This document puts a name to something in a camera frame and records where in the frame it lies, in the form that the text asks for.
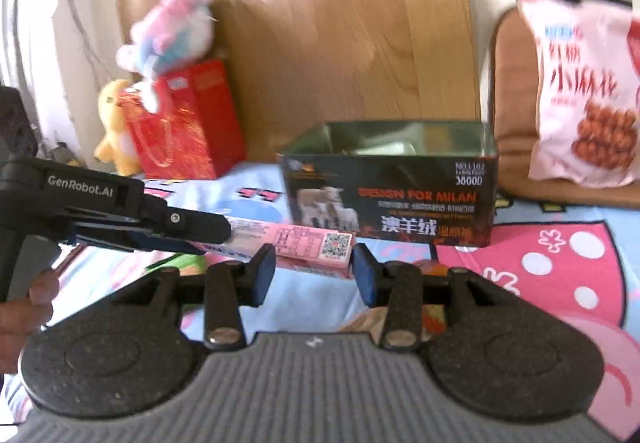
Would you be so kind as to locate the pink and blue plush toy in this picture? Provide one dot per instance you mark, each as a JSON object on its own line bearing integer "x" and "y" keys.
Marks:
{"x": 170, "y": 33}

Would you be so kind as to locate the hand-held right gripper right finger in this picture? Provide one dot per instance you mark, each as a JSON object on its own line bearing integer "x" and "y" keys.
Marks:
{"x": 364, "y": 275}

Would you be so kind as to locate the brown seat cushion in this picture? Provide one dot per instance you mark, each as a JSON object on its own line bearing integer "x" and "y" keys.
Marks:
{"x": 515, "y": 133}

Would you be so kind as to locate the dark tin box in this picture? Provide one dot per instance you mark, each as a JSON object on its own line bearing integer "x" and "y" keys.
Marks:
{"x": 400, "y": 203}

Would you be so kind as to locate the person's left hand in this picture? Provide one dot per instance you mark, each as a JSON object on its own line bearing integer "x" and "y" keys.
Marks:
{"x": 42, "y": 290}

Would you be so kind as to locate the orange snack packet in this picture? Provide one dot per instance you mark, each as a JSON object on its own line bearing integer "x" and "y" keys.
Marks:
{"x": 434, "y": 267}

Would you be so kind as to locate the wooden board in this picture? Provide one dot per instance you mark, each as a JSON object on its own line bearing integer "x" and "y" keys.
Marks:
{"x": 325, "y": 48}

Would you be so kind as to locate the cartoon printed bedsheet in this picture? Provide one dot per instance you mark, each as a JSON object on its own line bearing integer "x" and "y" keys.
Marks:
{"x": 550, "y": 263}

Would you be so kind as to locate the red gift bag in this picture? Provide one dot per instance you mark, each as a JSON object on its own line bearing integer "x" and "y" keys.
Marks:
{"x": 200, "y": 133}

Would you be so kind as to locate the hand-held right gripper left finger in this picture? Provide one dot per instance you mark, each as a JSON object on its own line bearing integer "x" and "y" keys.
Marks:
{"x": 262, "y": 275}

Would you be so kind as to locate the yellow plush toy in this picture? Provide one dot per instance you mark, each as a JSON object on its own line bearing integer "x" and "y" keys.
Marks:
{"x": 110, "y": 113}

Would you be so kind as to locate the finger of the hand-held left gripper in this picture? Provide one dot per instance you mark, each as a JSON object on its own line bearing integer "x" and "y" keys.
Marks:
{"x": 195, "y": 223}
{"x": 130, "y": 243}

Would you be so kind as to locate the pink snack box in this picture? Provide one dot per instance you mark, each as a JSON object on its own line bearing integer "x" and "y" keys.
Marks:
{"x": 300, "y": 243}

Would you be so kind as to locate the pink snack bag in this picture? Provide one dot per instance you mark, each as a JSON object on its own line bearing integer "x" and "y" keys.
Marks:
{"x": 575, "y": 88}

